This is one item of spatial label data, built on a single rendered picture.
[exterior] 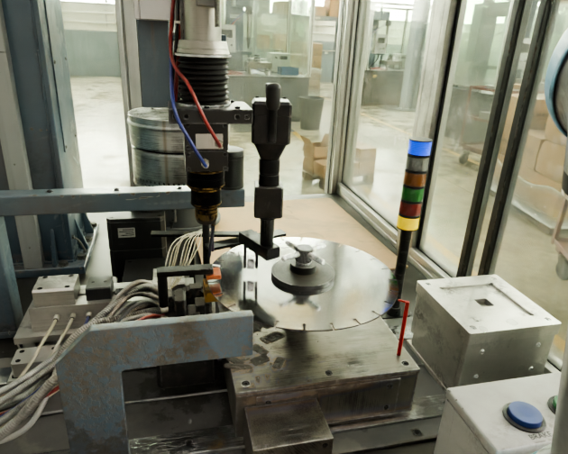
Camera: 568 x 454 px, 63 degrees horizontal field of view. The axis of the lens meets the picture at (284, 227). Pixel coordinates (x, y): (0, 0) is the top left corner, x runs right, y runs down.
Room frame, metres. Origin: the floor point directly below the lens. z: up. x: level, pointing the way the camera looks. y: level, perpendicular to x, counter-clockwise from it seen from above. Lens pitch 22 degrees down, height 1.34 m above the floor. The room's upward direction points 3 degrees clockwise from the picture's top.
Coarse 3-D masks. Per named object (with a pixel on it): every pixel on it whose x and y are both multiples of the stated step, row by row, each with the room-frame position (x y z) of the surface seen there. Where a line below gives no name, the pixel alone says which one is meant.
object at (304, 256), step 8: (296, 248) 0.73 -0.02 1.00; (304, 248) 0.72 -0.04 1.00; (312, 248) 0.73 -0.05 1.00; (320, 248) 0.74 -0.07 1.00; (288, 256) 0.70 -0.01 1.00; (296, 256) 0.71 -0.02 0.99; (304, 256) 0.71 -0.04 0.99; (312, 256) 0.71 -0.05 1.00; (304, 264) 0.71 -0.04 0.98; (320, 264) 0.69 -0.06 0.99
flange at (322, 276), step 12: (276, 264) 0.74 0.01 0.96; (288, 264) 0.74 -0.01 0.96; (312, 264) 0.72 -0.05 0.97; (324, 264) 0.75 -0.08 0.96; (276, 276) 0.70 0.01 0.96; (288, 276) 0.70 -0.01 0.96; (300, 276) 0.70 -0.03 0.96; (312, 276) 0.70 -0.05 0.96; (324, 276) 0.71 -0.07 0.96; (300, 288) 0.67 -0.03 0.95; (312, 288) 0.67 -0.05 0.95
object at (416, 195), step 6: (402, 186) 0.93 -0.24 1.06; (408, 186) 0.92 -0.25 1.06; (402, 192) 0.93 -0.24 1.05; (408, 192) 0.91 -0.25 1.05; (414, 192) 0.91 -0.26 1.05; (420, 192) 0.91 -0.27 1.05; (402, 198) 0.92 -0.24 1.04; (408, 198) 0.91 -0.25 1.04; (414, 198) 0.91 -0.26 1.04; (420, 198) 0.91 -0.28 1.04
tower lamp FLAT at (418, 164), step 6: (408, 156) 0.92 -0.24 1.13; (414, 156) 0.92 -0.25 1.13; (408, 162) 0.92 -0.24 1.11; (414, 162) 0.91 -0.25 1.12; (420, 162) 0.91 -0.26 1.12; (426, 162) 0.91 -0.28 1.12; (408, 168) 0.92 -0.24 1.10; (414, 168) 0.91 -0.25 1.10; (420, 168) 0.91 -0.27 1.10; (426, 168) 0.92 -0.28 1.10
